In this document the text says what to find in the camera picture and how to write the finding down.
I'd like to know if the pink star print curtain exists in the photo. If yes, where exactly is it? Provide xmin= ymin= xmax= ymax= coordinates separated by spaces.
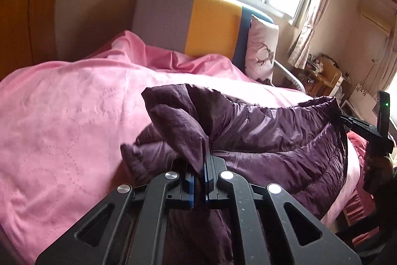
xmin=287 ymin=0 xmax=340 ymax=70

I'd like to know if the wooden wardrobe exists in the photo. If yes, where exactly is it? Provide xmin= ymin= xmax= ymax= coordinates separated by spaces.
xmin=0 ymin=0 xmax=67 ymax=81

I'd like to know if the grey metal bed rail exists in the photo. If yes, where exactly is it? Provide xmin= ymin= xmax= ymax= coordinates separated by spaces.
xmin=273 ymin=61 xmax=306 ymax=93

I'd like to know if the person's right hand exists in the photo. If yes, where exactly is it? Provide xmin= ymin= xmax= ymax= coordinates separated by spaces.
xmin=364 ymin=141 xmax=393 ymax=195

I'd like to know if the purple quilted down jacket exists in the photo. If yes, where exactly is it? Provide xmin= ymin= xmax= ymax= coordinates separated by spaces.
xmin=120 ymin=83 xmax=350 ymax=265

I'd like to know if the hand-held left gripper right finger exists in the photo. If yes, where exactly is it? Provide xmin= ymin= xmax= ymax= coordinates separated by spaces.
xmin=202 ymin=156 xmax=362 ymax=265

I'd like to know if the grey yellow blue headboard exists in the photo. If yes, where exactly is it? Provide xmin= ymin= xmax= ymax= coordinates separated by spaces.
xmin=132 ymin=0 xmax=275 ymax=74

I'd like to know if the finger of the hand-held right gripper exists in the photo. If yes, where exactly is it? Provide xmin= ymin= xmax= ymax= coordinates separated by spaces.
xmin=338 ymin=113 xmax=378 ymax=134

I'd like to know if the wall air conditioner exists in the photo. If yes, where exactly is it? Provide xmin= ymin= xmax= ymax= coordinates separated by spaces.
xmin=358 ymin=2 xmax=393 ymax=35

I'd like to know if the wooden desk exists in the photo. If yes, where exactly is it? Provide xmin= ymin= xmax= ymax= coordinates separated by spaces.
xmin=302 ymin=55 xmax=343 ymax=98

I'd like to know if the pink bed sheet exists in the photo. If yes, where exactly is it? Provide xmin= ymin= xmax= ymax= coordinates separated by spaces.
xmin=0 ymin=31 xmax=360 ymax=264

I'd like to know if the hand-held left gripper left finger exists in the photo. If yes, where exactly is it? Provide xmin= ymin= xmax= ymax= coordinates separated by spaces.
xmin=35 ymin=159 xmax=199 ymax=265

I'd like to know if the white deer print pillow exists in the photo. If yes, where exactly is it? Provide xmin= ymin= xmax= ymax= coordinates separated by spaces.
xmin=243 ymin=15 xmax=280 ymax=86

